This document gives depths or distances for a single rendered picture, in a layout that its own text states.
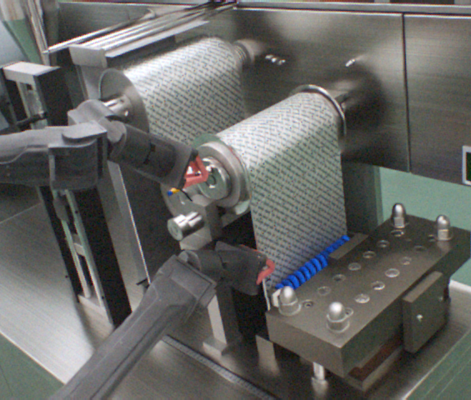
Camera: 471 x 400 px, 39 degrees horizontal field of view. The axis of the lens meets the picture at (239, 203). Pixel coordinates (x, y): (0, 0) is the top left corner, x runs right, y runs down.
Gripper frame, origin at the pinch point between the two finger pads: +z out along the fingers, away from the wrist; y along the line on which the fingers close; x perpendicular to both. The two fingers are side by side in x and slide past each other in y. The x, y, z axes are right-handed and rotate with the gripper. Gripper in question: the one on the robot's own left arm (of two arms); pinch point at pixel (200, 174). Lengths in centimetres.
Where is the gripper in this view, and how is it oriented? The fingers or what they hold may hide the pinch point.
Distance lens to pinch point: 108.6
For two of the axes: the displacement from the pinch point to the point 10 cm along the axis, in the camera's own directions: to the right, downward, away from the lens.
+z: 5.9, 2.1, 7.8
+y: 7.2, 3.0, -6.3
